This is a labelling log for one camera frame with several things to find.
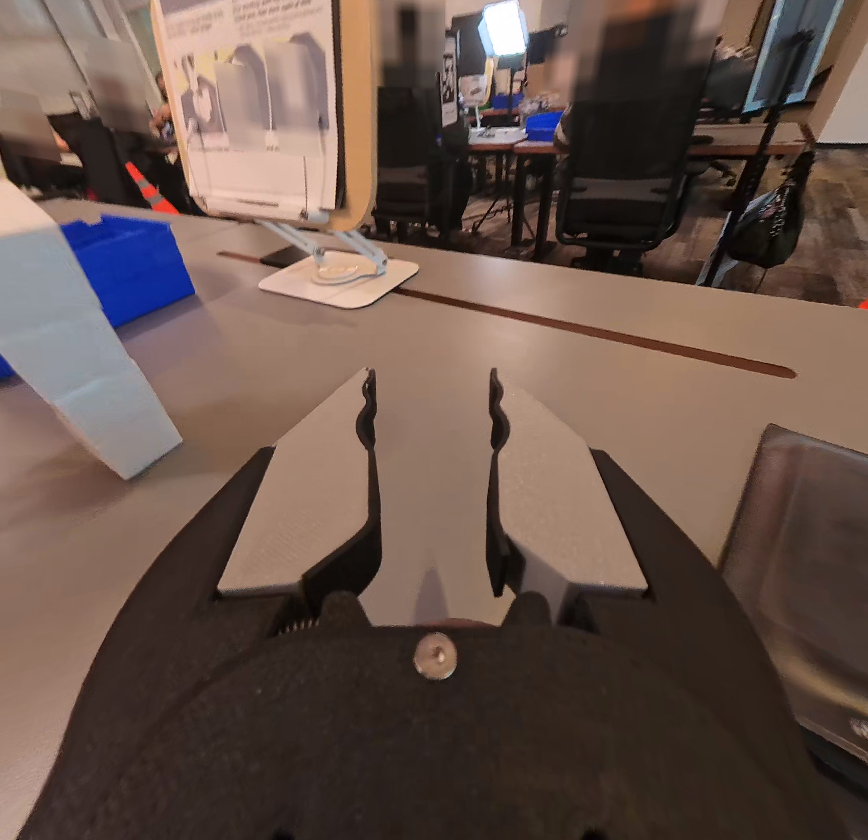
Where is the orange traffic cone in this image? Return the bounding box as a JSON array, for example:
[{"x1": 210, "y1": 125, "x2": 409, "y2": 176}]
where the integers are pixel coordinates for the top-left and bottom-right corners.
[{"x1": 124, "y1": 161, "x2": 183, "y2": 215}]

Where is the blue plastic bin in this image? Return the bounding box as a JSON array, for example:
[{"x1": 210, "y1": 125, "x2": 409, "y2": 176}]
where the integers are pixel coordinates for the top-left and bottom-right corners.
[{"x1": 0, "y1": 214, "x2": 197, "y2": 381}]

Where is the white stand with wooden board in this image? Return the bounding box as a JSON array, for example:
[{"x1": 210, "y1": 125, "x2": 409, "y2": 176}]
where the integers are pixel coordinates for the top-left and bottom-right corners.
[{"x1": 148, "y1": 0, "x2": 421, "y2": 311}]

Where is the large display screen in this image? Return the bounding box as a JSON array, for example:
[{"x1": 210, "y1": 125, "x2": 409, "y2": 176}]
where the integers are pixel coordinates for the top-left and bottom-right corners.
[{"x1": 741, "y1": 0, "x2": 857, "y2": 114}]

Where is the black office chair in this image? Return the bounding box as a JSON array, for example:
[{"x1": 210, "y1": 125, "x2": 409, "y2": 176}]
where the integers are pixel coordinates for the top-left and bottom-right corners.
[
  {"x1": 372, "y1": 84, "x2": 472, "y2": 246},
  {"x1": 555, "y1": 101, "x2": 712, "y2": 275}
]

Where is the bright studio light panel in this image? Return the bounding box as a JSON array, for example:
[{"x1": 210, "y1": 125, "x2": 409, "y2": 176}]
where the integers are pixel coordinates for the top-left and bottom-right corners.
[{"x1": 476, "y1": 0, "x2": 531, "y2": 59}]

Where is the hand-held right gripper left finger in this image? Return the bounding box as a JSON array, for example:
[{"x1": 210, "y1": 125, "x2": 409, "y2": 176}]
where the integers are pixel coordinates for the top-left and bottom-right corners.
[{"x1": 217, "y1": 367, "x2": 384, "y2": 605}]

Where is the printed instruction sheet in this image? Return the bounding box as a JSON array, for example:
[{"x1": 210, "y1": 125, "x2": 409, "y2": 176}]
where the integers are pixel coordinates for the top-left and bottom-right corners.
[{"x1": 151, "y1": 0, "x2": 340, "y2": 212}]

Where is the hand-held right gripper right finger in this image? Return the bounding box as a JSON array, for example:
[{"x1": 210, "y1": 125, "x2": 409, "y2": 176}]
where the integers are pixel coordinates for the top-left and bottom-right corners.
[{"x1": 486, "y1": 367, "x2": 649, "y2": 622}]

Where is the background work table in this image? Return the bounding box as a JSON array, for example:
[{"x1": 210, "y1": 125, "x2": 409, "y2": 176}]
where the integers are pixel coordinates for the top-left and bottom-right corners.
[{"x1": 468, "y1": 123, "x2": 815, "y2": 261}]

